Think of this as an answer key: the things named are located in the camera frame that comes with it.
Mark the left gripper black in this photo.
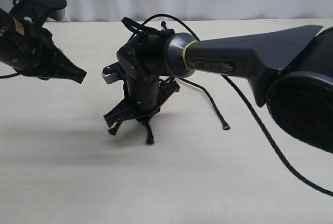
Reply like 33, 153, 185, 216
1, 21, 87, 84

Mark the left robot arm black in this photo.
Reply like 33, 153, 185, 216
1, 10, 86, 84

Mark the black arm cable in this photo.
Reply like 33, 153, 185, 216
121, 14, 333, 197

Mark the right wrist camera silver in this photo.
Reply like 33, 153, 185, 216
101, 62, 123, 85

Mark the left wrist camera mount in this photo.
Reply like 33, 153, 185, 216
9, 0, 67, 28

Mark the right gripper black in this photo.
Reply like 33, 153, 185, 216
104, 75, 180, 127

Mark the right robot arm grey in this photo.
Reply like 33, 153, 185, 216
103, 25, 332, 153

